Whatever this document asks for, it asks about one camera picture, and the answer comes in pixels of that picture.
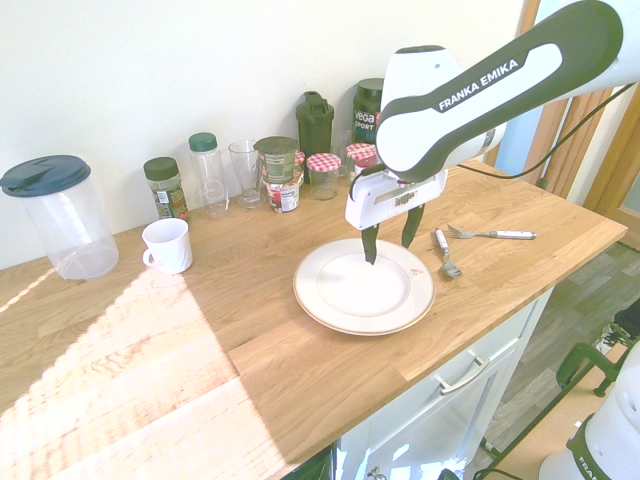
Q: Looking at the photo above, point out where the green clamp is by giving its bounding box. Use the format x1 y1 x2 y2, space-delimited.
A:
555 342 626 396

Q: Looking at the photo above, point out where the white gold-rimmed plate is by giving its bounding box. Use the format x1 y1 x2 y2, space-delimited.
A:
292 237 436 337

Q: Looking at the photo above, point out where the black shaker bottle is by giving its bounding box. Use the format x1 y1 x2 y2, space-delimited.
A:
294 91 335 159

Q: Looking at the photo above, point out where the spice jar with green lid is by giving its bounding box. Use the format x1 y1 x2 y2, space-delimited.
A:
143 156 192 225

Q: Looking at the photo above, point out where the red and white yogurt cup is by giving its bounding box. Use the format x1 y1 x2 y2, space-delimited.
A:
263 178 303 213

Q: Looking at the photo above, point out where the black protein powder tub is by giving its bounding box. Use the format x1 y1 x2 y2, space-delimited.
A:
352 78 386 146

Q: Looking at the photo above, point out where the clear pitcher dark blue lid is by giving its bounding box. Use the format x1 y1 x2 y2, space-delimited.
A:
0 154 120 282

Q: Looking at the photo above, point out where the tin can with label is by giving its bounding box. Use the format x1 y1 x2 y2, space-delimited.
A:
253 136 300 185

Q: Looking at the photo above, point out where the clear bottle green lid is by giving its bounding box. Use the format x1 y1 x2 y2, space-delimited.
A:
188 131 230 220

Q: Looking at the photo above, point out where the small clear glass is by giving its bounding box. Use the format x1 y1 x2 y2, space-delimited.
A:
330 130 354 177

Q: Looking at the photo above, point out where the white base cabinet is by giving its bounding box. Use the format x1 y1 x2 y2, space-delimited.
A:
332 284 556 480

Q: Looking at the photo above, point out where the white-handled metal spoon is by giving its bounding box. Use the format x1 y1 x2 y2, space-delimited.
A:
433 228 464 279

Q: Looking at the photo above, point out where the silver drawer handle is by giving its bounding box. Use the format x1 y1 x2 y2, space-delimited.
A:
433 355 490 396

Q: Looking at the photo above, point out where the white ceramic mug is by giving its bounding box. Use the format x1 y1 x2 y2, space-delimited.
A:
141 217 194 276

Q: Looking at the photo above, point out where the wooden door frame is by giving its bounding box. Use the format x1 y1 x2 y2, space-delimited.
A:
482 0 640 214

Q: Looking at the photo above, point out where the tall clear drinking glass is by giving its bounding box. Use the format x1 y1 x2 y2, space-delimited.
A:
228 140 267 210

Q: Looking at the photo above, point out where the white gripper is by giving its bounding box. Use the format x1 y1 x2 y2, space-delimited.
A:
344 167 449 266

